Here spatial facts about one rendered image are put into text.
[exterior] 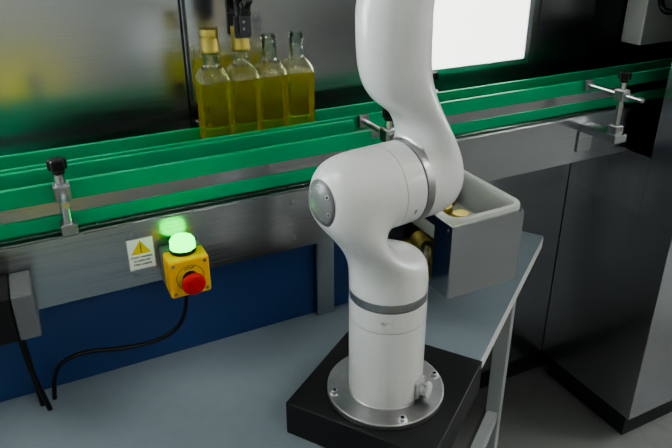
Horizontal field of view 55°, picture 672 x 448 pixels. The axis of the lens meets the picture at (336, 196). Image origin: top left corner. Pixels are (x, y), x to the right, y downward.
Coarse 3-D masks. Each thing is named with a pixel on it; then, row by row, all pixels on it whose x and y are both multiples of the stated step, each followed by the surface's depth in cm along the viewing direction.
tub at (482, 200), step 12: (468, 180) 137; (480, 180) 134; (468, 192) 138; (480, 192) 134; (492, 192) 131; (504, 192) 129; (456, 204) 140; (468, 204) 138; (480, 204) 135; (492, 204) 131; (504, 204) 128; (516, 204) 124; (444, 216) 119; (468, 216) 119; (480, 216) 120
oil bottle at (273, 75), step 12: (264, 60) 124; (276, 60) 125; (264, 72) 123; (276, 72) 124; (264, 84) 124; (276, 84) 125; (264, 96) 125; (276, 96) 126; (264, 108) 126; (276, 108) 127; (288, 108) 129; (264, 120) 127; (276, 120) 128; (288, 120) 129
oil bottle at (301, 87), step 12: (288, 60) 127; (300, 60) 126; (288, 72) 126; (300, 72) 126; (312, 72) 128; (288, 84) 127; (300, 84) 127; (312, 84) 129; (288, 96) 128; (300, 96) 128; (312, 96) 130; (300, 108) 129; (312, 108) 131; (300, 120) 130; (312, 120) 132
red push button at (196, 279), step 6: (186, 276) 107; (192, 276) 106; (198, 276) 107; (186, 282) 106; (192, 282) 107; (198, 282) 107; (204, 282) 108; (186, 288) 107; (192, 288) 107; (198, 288) 108; (192, 294) 108
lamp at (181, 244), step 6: (180, 234) 110; (186, 234) 110; (174, 240) 109; (180, 240) 109; (186, 240) 109; (192, 240) 110; (174, 246) 108; (180, 246) 108; (186, 246) 109; (192, 246) 110; (174, 252) 109; (180, 252) 109; (186, 252) 109; (192, 252) 110
